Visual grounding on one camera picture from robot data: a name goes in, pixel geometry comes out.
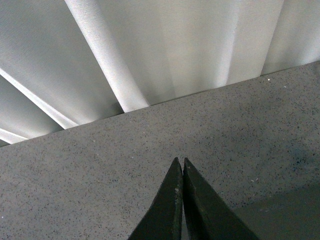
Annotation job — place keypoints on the grey laptop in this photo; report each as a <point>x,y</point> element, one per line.
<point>290,216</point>

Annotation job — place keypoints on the white curtain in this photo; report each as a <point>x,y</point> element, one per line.
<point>66,63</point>

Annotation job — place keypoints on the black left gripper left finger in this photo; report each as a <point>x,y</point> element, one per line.
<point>163,220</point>

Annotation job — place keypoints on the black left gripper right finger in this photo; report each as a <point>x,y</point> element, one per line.
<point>207,216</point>

